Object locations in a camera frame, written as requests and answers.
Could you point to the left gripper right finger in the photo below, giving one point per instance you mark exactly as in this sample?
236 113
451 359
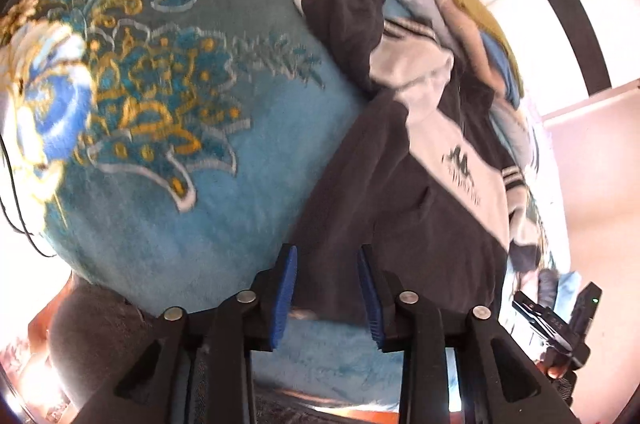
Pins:
497 382

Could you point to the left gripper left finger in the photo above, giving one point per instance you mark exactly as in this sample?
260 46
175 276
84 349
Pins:
197 368

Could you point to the black and white fleece jacket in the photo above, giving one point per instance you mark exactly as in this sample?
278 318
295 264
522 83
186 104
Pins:
421 176

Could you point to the teal floral bed blanket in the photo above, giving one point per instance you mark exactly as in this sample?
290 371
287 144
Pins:
163 151

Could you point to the blue folded garment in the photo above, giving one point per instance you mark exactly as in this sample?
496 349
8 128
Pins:
499 60

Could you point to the beige fleece garment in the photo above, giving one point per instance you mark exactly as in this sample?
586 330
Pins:
466 32

